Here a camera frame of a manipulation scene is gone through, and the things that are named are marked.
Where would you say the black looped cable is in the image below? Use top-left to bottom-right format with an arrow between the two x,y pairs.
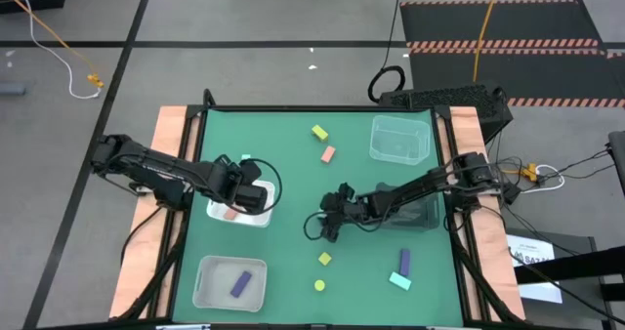
367,0 -> 407,104

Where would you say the dark grey plastic bin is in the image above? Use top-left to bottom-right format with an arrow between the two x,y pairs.
373,182 -> 442,232

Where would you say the white paper sign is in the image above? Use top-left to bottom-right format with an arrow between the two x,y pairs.
505,233 -> 564,305

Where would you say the white floor cable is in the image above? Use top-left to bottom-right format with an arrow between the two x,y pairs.
520,163 -> 566,194
14,0 -> 104,101

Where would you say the clear plastic bin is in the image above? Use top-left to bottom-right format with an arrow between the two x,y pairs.
368,114 -> 432,167

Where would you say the orange floor cable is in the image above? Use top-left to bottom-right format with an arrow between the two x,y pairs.
0,0 -> 99,77
472,0 -> 505,83

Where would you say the black table frame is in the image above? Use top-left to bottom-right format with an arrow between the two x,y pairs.
109,103 -> 528,330

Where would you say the large mint green block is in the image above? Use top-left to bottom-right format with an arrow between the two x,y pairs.
388,270 -> 413,292

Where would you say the light grey plastic bin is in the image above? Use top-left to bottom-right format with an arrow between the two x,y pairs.
191,255 -> 269,313

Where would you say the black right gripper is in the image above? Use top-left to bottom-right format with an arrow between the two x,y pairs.
320,192 -> 377,243

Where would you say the black hazard-striped floor mat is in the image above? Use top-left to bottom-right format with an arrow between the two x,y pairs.
398,0 -> 603,49
407,48 -> 625,109

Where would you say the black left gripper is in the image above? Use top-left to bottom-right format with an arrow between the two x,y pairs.
213,153 -> 270,215

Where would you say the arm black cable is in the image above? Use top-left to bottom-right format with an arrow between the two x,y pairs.
222,157 -> 284,218
303,211 -> 343,242

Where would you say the white plastic bin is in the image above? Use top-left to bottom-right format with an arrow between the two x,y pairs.
205,178 -> 276,229

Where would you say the black chair edge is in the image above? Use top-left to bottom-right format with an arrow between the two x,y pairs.
606,130 -> 625,197

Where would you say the purple rectangular block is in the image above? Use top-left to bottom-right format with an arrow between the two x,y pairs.
398,248 -> 412,278
229,269 -> 254,300

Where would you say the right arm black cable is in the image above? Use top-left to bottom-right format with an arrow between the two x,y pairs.
303,211 -> 343,242

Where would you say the black perforated computer case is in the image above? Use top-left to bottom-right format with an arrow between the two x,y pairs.
378,82 -> 515,144

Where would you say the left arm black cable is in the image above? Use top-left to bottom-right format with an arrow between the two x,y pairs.
222,157 -> 284,218

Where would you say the dark grey side table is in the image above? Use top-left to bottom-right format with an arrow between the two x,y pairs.
505,227 -> 625,330

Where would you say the wooden side board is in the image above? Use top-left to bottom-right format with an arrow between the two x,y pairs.
107,104 -> 202,320
441,105 -> 527,321

